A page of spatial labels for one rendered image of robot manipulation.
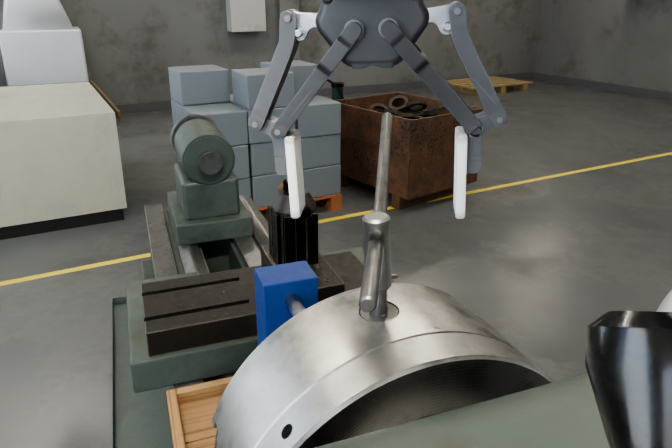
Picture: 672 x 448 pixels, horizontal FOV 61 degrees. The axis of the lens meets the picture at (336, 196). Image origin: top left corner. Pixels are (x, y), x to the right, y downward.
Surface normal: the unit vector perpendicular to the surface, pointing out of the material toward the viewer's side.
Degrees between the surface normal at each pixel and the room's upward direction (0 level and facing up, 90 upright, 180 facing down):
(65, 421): 0
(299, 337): 29
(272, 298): 90
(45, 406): 0
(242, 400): 54
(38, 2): 90
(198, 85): 90
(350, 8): 92
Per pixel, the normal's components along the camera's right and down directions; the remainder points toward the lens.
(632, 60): -0.88, 0.15
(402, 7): -0.12, 0.36
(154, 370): 0.35, 0.31
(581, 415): 0.00, -0.94
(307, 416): -0.55, -0.69
